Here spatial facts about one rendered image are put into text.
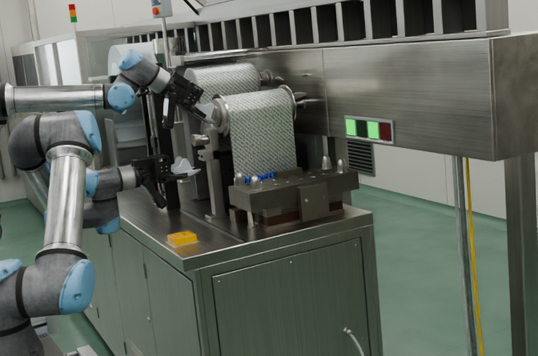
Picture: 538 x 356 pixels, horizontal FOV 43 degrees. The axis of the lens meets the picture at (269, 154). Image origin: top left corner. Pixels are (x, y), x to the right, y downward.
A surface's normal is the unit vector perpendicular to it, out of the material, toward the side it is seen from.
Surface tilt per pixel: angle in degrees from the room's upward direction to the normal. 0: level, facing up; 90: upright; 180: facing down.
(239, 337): 90
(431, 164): 90
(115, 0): 90
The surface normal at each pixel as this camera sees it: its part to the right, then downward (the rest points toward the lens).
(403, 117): -0.89, 0.16
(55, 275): -0.01, -0.58
